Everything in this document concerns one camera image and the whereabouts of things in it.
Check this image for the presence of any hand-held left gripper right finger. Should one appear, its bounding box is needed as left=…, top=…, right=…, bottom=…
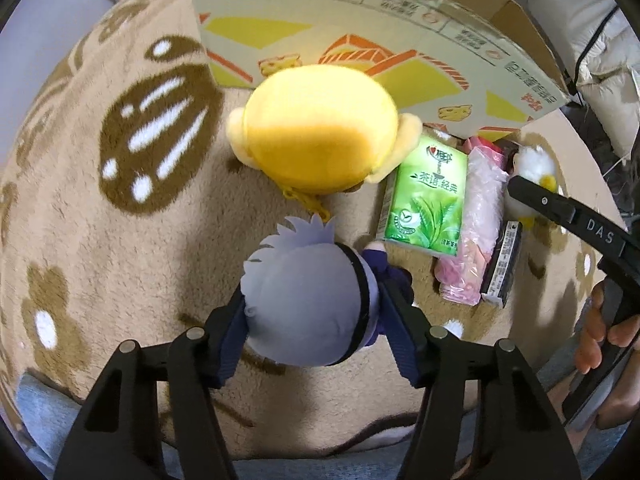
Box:
left=377, top=279, right=582, bottom=480

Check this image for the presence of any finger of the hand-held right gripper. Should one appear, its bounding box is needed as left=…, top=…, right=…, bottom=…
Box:
left=507, top=174, right=577, bottom=229

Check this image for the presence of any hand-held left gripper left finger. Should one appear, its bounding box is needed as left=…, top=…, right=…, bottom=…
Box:
left=52, top=290, right=247, bottom=480

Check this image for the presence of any white and yellow plush toy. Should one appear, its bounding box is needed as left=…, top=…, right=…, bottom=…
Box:
left=511, top=144, right=558, bottom=228

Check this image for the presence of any grey-haired plush doll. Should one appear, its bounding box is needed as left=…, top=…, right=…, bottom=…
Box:
left=239, top=211, right=415, bottom=366

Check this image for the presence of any person's right hand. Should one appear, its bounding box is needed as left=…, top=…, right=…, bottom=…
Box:
left=574, top=280, right=640, bottom=431

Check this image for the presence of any pink plastic packet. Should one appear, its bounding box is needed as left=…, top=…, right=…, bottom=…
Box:
left=433, top=146, right=510, bottom=307

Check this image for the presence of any black packet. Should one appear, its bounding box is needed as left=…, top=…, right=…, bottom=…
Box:
left=480, top=220, right=524, bottom=308

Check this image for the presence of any red packet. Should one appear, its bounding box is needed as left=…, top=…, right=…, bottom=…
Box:
left=462, top=135, right=506, bottom=158

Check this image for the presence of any green tissue pack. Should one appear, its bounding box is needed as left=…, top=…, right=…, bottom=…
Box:
left=375, top=134, right=469, bottom=257

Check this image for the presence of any beige printed blanket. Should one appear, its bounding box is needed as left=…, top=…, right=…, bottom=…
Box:
left=0, top=0, right=631, bottom=461

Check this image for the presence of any white pillow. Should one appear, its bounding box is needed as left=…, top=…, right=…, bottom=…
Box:
left=527, top=0, right=640, bottom=157

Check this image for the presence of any light blue cloth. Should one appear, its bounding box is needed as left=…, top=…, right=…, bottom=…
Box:
left=15, top=340, right=586, bottom=480

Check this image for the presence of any printed cardboard box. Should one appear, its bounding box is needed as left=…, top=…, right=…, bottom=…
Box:
left=187, top=0, right=571, bottom=133

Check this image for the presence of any black cable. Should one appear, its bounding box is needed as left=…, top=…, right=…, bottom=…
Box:
left=572, top=7, right=617, bottom=107

